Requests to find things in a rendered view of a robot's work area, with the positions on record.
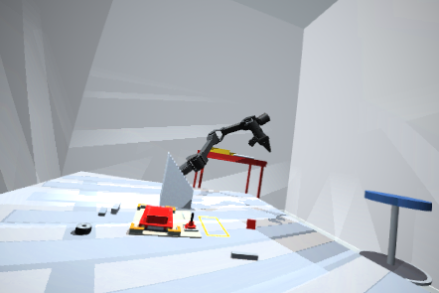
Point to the black toy car tyre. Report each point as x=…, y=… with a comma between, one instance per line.
x=83, y=228

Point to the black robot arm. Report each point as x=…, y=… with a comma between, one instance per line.
x=200, y=159

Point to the dark grey flat bar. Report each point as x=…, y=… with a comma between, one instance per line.
x=244, y=255

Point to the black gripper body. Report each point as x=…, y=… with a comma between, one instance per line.
x=260, y=135

